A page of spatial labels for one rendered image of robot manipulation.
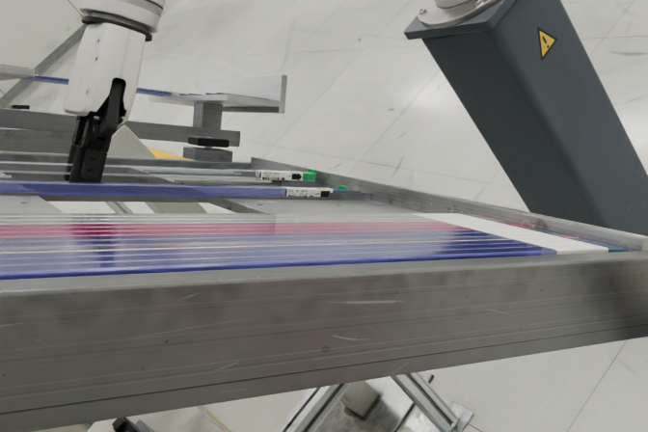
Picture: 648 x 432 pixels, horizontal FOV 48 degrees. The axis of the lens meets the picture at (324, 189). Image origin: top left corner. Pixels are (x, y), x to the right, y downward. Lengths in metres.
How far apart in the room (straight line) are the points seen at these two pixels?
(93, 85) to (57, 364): 0.48
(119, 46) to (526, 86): 0.66
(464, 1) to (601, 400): 0.76
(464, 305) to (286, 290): 0.13
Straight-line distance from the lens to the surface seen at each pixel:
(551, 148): 1.27
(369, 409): 1.69
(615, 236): 0.63
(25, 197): 0.69
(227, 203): 0.75
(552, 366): 1.54
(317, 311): 0.38
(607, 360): 1.51
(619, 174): 1.40
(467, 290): 0.45
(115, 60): 0.78
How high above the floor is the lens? 1.16
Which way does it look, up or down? 28 degrees down
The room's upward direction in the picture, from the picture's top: 39 degrees counter-clockwise
